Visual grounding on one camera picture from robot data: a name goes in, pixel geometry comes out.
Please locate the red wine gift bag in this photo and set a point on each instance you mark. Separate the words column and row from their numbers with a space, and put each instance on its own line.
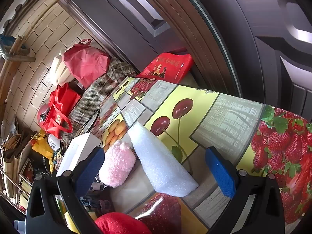
column 168, row 67

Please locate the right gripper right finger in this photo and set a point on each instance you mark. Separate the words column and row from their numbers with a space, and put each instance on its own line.
column 267, row 212

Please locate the white foam sheet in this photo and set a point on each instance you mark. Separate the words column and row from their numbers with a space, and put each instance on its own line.
column 164, row 172

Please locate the plaid blanket covered furniture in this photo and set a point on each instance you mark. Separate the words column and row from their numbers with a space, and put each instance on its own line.
column 94, row 95

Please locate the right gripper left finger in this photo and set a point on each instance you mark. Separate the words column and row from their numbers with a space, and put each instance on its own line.
column 43, row 214

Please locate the white cardboard box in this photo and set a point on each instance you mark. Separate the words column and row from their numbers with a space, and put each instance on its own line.
column 77, row 151

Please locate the red tote bag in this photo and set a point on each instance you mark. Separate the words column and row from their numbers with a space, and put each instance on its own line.
column 61, row 102

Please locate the yellow shopping bag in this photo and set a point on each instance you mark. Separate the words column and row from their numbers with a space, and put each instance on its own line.
column 39, row 143

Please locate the pink fluffy plush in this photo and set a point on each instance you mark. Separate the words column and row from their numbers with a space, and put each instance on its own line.
column 119, row 161

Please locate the dark wooden door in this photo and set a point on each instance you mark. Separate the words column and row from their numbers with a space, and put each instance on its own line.
column 255, row 49

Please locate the cream foam pads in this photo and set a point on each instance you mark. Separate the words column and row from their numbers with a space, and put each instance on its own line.
column 59, row 74

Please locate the red strawberry plush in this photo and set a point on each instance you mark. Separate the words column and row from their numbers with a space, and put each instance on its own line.
column 116, row 222

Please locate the metal storage shelf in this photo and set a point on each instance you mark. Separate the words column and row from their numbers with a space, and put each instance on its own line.
column 15, row 149

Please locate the pink-red nonwoven bag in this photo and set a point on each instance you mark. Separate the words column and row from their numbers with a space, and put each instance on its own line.
column 86, row 63

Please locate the pink helmet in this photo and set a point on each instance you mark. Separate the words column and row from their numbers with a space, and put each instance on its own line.
column 42, row 113

